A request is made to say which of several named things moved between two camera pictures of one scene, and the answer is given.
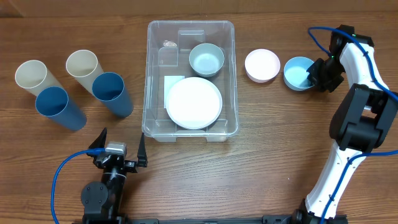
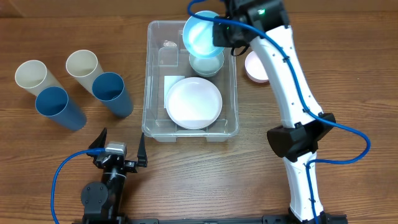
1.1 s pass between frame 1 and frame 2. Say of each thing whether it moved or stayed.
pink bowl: stayed
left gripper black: stayed
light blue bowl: moved
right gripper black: moved
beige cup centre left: stayed
